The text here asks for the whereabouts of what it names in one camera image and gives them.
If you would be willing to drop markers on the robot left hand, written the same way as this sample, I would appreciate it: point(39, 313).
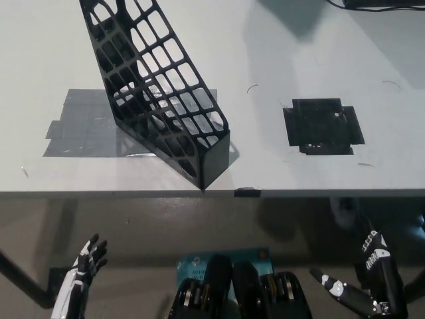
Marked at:
point(78, 276)

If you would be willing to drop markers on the black table leg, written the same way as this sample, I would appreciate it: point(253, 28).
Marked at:
point(416, 282)
point(23, 279)

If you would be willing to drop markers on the large grey tape patch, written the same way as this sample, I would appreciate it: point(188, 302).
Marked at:
point(83, 119)

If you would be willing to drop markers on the teal router box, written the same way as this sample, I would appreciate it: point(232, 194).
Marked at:
point(196, 262)

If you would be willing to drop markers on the black lattice magazine stand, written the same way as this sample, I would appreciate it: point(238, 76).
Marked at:
point(212, 159)

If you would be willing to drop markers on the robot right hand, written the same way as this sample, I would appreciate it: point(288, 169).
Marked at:
point(385, 285)

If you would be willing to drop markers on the square black tape patch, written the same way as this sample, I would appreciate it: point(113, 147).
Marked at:
point(318, 126)

